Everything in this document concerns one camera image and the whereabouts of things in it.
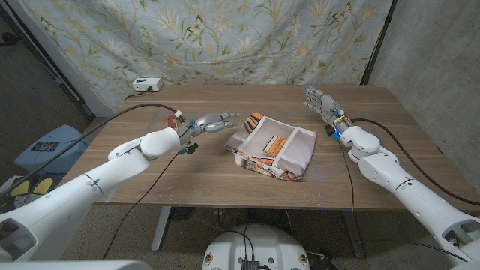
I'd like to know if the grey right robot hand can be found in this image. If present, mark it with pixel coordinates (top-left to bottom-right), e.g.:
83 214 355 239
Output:
302 85 353 132

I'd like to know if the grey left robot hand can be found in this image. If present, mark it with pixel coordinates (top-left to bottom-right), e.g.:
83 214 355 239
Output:
175 111 241 147

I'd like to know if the beige orange patterned cloth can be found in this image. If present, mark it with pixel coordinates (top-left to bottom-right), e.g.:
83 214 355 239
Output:
223 111 318 183

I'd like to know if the white power box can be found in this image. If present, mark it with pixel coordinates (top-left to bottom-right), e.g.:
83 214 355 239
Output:
131 77 164 92

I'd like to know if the black backdrop stand pole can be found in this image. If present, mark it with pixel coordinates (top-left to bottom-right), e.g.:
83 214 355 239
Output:
359 0 398 86

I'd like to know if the floral printed backdrop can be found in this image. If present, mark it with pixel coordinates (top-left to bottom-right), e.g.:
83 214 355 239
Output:
20 0 393 113

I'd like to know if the white table leg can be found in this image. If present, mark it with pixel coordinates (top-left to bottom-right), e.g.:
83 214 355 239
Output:
151 205 173 252

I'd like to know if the dark grey table leg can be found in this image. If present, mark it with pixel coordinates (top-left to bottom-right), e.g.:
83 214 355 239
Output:
343 209 367 260

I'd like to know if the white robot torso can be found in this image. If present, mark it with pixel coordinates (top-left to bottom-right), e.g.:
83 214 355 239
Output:
201 223 311 270

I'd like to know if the blue storage box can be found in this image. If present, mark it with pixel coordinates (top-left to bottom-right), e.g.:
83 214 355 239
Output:
13 124 91 177

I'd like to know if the yellow and black item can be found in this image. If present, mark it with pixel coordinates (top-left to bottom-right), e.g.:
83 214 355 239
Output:
9 175 56 211

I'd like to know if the grey perforated partition panel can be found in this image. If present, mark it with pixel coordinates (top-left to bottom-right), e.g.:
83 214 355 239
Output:
0 3 97 188

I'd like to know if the small black fixture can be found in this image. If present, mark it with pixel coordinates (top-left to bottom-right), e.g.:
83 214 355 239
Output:
0 32 22 48

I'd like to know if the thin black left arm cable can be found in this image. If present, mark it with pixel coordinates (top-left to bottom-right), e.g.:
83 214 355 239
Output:
101 142 199 260

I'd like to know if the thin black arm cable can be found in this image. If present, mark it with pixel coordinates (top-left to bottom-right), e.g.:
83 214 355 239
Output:
101 142 199 260
325 125 470 263

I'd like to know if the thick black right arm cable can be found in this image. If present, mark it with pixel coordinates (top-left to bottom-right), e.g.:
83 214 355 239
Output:
350 118 480 208

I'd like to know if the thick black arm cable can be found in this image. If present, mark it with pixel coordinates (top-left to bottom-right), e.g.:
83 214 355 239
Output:
0 103 180 198
350 118 480 208

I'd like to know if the black power box cable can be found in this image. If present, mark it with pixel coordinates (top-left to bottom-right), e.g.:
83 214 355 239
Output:
124 86 154 101

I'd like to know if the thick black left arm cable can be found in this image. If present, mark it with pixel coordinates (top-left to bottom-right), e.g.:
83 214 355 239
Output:
0 103 180 198

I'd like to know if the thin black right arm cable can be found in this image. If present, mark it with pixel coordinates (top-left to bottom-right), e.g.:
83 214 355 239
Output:
325 125 470 263

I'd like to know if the black torso cable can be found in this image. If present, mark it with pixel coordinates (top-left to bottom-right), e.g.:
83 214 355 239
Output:
223 223 257 263

